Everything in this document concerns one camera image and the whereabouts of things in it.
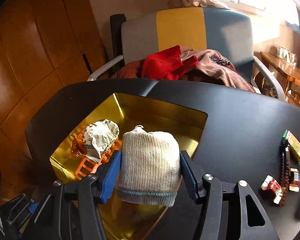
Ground pink brown cloth pile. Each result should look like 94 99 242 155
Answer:
112 47 255 92

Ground red small snack packet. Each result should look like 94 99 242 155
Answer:
261 175 282 197

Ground wooden side table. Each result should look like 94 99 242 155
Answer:
260 51 300 94

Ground grey yellow blue armchair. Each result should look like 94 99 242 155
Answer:
88 7 285 101

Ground orange muffin snack bag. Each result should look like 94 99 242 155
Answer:
71 119 120 163

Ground beige knit sock roll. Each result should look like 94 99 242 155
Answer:
115 125 181 207

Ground gold red tin box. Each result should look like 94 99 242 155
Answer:
50 93 208 239

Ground orange plastic rack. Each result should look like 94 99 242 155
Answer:
74 139 122 180

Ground red cloth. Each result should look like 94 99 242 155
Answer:
141 45 198 80

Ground clear glass tray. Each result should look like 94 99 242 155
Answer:
273 45 297 67

